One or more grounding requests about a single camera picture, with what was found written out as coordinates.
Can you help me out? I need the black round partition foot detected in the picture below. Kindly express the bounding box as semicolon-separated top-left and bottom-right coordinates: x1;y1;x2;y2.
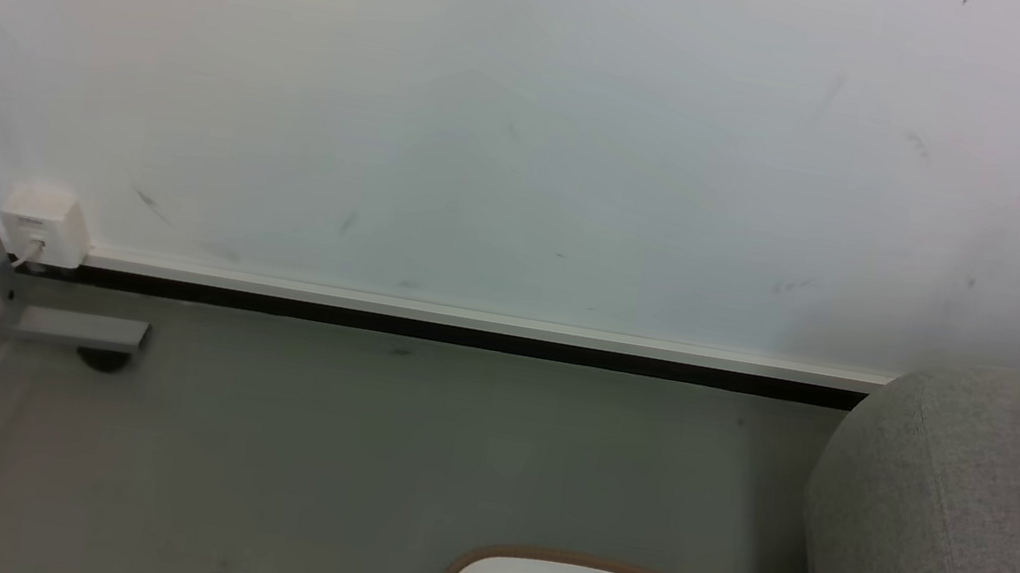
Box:
75;345;134;375

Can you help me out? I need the white and black baseboard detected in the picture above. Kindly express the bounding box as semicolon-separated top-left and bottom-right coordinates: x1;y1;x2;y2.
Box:
15;239;898;417

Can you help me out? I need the grey metal partition frame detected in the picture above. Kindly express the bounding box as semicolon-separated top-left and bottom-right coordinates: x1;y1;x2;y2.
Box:
0;116;179;359

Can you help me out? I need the white thin cable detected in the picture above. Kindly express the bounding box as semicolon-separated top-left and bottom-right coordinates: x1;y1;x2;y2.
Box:
10;238;44;273

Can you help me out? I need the white wall socket box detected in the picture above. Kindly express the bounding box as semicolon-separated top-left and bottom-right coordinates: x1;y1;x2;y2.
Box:
0;181;98;273

